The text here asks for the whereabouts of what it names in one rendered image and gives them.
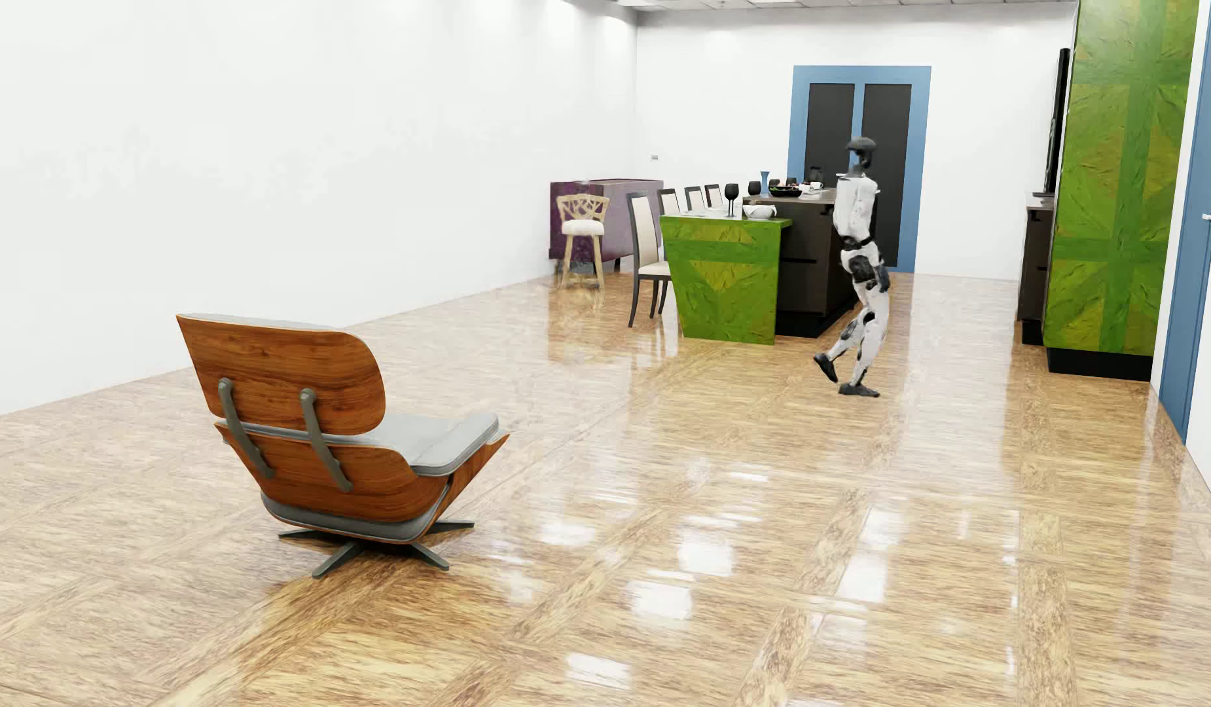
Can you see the wooden lounge armchair grey cushion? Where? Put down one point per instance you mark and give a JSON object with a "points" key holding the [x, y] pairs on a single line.
{"points": [[301, 393]]}

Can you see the dark dining chair cream seat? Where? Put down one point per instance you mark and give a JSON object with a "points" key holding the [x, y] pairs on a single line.
{"points": [[713, 195], [694, 197], [647, 241], [669, 201]]}

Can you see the light wooden lattice stool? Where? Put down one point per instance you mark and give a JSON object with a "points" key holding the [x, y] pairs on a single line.
{"points": [[583, 226]]}

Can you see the purple sideboard cabinet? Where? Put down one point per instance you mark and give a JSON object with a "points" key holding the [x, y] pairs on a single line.
{"points": [[605, 211]]}

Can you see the green patterned table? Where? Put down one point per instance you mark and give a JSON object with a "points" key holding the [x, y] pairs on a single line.
{"points": [[725, 275]]}

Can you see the white bowl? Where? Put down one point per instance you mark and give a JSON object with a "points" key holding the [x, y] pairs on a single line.
{"points": [[759, 210]]}

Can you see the dark kitchen counter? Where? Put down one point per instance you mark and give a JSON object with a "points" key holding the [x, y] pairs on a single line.
{"points": [[812, 255]]}

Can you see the black bowl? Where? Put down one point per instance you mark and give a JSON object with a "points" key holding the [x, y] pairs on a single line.
{"points": [[785, 192]]}

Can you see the white humanoid robot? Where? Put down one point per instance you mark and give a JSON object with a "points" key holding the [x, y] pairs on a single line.
{"points": [[855, 221]]}

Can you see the blue framed dark double door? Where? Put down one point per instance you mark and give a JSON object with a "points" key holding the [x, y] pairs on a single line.
{"points": [[885, 128]]}

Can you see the dark low tv console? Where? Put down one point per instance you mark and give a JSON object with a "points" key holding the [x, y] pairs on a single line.
{"points": [[1036, 265]]}

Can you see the black flat television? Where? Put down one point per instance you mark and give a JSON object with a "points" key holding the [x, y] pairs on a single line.
{"points": [[1057, 123]]}

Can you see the tall green patterned cabinet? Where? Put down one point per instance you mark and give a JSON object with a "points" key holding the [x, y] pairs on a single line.
{"points": [[1116, 187]]}

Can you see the blue door frame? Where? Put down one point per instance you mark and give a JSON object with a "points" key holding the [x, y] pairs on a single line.
{"points": [[1195, 226]]}

